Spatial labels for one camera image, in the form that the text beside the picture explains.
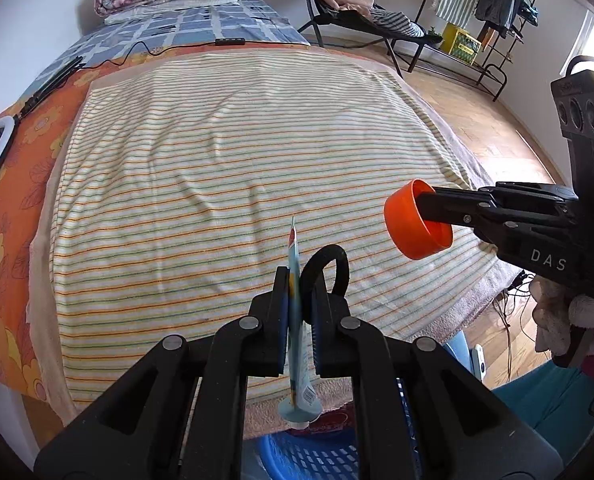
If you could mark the striped garment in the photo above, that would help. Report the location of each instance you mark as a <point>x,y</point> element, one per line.
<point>397,20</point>

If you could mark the red tissue box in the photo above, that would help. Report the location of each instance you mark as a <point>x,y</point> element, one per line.
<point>334,417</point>

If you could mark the striped yellow blanket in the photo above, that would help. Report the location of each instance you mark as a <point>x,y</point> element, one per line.
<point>202,160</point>

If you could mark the teal squeeze tube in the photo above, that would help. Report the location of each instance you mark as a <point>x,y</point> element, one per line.
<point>304,395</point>

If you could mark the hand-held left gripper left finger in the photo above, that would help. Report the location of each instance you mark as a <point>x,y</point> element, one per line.
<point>281,310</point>

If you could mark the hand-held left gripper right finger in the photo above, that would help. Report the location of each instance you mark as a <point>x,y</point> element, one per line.
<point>317,320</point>

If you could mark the teal trousers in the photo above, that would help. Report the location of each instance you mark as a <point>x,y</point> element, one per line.
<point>542,400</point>

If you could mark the blue plastic basket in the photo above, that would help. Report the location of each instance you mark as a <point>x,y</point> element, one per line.
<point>307,457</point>

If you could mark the dark hanging clothes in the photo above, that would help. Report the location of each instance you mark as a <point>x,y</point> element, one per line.
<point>497,0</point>

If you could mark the window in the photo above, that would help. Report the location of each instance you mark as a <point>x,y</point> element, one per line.
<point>584,45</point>

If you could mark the yellow plastic crate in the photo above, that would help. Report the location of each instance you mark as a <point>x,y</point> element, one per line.
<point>459,42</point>

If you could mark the orange plastic cap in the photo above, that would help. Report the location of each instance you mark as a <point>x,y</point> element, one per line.
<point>402,220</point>

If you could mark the person's right hand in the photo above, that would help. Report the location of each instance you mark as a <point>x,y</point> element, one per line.
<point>547,325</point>

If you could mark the orange floral bed sheet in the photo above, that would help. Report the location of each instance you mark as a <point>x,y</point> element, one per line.
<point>7,260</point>

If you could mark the blue checked bed sheet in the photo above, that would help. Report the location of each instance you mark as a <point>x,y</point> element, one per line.
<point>177,25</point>

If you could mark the striped bed cloth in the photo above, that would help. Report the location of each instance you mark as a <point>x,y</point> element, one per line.
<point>487,280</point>

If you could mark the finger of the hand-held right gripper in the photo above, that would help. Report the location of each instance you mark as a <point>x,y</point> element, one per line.
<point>497,222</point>
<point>527,194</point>

